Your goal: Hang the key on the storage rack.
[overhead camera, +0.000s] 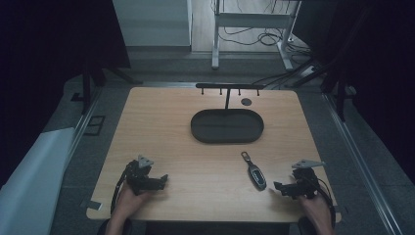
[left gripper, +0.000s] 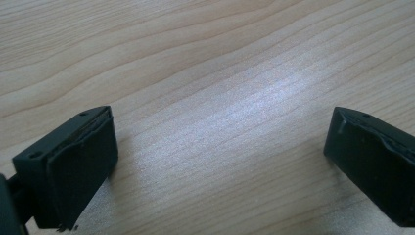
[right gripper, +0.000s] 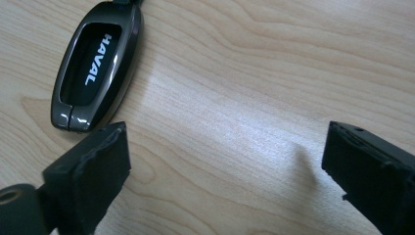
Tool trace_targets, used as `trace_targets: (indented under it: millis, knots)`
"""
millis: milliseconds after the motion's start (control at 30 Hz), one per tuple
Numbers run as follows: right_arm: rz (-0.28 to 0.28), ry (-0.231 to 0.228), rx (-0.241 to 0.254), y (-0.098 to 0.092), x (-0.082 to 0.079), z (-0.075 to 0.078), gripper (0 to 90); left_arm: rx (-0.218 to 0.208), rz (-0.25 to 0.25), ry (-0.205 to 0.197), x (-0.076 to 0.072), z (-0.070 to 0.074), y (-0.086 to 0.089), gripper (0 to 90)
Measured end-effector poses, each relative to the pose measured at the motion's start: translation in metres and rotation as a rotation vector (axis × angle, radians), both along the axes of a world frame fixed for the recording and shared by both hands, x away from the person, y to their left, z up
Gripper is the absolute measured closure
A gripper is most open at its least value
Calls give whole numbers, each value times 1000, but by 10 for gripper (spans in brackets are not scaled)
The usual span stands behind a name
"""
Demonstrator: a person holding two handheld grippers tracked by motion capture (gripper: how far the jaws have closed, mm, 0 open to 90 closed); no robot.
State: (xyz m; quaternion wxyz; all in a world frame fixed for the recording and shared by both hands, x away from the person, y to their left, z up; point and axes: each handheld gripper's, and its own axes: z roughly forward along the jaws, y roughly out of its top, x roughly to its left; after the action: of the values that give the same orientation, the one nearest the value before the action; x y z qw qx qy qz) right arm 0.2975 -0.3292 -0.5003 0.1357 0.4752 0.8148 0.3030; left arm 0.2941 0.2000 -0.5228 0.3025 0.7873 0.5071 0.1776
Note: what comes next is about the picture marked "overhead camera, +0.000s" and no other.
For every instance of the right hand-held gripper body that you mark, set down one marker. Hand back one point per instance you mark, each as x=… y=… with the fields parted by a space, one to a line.
x=306 y=186

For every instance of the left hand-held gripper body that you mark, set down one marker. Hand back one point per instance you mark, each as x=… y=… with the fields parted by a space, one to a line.
x=138 y=178

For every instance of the black car key fob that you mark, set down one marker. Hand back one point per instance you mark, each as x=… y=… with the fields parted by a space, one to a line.
x=256 y=173

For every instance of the black key rack with tray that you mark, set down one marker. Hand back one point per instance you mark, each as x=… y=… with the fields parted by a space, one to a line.
x=226 y=125

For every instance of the person's right hand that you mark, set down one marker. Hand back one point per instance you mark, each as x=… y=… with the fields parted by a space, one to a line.
x=318 y=210

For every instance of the person's left hand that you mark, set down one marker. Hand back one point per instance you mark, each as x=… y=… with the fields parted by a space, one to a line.
x=129 y=204

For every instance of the grey tape strip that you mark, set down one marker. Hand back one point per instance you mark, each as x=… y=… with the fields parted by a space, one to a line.
x=94 y=205

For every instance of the round dark table grommet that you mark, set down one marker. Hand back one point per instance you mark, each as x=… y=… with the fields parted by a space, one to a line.
x=246 y=102

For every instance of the black metal stand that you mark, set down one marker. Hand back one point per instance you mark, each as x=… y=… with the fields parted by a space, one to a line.
x=341 y=98
x=87 y=88

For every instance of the white rolled sheet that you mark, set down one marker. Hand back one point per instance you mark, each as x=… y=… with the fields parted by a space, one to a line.
x=32 y=182

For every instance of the white power strip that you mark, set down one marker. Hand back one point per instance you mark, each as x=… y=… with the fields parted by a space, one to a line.
x=310 y=70

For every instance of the dark curtain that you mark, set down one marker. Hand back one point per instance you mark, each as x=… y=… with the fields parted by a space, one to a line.
x=381 y=81
x=39 y=65

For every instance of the white cabinet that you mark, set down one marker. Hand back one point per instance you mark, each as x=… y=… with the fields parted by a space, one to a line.
x=151 y=23

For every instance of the metal floor rail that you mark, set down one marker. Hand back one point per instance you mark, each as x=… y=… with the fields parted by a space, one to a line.
x=362 y=169
x=81 y=130

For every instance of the white desk frame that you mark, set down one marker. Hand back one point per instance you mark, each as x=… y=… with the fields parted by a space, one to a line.
x=251 y=20

